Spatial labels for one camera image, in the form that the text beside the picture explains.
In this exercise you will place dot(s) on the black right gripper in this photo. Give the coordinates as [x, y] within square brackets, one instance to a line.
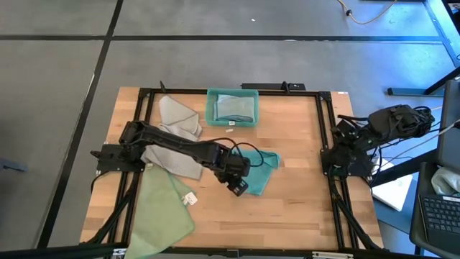
[348, 129]

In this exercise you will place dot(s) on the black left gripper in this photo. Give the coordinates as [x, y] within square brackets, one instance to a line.
[233, 165]

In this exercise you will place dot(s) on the teal microfiber towel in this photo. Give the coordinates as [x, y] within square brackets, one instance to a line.
[262, 176]

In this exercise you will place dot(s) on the light blue microfiber towel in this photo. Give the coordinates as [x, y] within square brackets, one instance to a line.
[233, 108]

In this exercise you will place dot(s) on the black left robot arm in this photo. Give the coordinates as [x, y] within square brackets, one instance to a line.
[172, 142]

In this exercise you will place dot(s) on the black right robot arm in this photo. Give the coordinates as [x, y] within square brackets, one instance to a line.
[391, 122]

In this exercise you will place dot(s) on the green microfiber towel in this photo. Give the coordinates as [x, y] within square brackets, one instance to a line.
[154, 216]

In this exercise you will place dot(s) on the white paper towel tag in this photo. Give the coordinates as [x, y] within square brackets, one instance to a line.
[189, 199]

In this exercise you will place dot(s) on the white bin label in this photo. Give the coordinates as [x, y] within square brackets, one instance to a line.
[231, 123]

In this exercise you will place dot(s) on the teal translucent plastic bin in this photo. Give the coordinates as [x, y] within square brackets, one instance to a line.
[209, 108]

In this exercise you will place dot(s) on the white flat box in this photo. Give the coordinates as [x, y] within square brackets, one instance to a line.
[393, 190]

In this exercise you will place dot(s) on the dark grey monitor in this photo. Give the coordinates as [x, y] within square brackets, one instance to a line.
[449, 136]

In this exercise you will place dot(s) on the white crumpled cloth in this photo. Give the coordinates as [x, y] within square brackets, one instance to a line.
[447, 181]

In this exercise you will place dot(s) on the dark grey side table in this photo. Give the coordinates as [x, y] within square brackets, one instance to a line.
[417, 230]

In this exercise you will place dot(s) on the black laptop keyboard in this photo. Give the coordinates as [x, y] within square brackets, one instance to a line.
[442, 216]

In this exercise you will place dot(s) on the dark grey floor object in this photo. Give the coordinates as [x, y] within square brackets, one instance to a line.
[12, 166]

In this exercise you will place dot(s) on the black desk frame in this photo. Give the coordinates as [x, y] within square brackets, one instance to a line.
[413, 92]

